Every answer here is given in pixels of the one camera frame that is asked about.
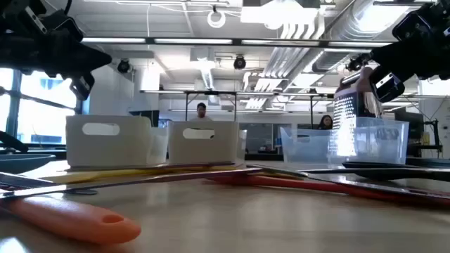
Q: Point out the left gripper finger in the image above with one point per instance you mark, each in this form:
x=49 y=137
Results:
x=83 y=86
x=81 y=59

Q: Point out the black ceiling lamp cluster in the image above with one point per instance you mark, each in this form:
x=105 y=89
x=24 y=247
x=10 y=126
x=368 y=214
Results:
x=355 y=64

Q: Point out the black slotted spoon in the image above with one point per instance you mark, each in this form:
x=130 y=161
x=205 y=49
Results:
x=386 y=174

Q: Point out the clear plastic storage bin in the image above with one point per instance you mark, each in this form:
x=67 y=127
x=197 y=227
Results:
x=379 y=144

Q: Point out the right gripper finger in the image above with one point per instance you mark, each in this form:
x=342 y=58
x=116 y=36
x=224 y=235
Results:
x=400 y=59
x=388 y=86

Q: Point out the long ceiling light bar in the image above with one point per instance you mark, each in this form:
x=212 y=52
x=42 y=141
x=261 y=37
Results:
x=193 y=41

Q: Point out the large window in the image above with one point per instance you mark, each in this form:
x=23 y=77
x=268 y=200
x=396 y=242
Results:
x=42 y=116

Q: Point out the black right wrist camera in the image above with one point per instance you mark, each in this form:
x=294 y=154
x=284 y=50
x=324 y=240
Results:
x=411 y=26

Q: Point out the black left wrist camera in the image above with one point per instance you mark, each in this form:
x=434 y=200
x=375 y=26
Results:
x=68 y=30

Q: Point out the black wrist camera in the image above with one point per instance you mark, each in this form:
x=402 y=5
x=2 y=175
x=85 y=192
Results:
x=68 y=30
x=411 y=26

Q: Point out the orange silicone spatula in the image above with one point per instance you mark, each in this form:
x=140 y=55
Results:
x=70 y=219

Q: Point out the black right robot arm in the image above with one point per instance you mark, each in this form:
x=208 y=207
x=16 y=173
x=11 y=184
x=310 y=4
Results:
x=443 y=14

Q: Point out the person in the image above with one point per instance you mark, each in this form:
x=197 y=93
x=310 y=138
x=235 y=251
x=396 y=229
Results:
x=326 y=123
x=201 y=110

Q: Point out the pink metal box grater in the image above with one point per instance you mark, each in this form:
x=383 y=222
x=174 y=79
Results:
x=346 y=116

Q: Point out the white plastic storage bin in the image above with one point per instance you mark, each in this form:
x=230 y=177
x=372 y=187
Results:
x=200 y=149
x=105 y=147

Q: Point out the black equipment stand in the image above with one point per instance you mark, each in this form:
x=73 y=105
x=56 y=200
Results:
x=409 y=121

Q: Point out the black slanted bar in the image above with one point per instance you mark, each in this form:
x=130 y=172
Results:
x=12 y=141

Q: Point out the black background rack frame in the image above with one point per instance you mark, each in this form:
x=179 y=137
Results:
x=211 y=92

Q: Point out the yellow silicone spatula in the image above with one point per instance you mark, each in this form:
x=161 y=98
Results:
x=88 y=176

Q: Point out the red silicone spatula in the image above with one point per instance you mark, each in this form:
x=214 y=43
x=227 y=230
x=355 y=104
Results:
x=281 y=182

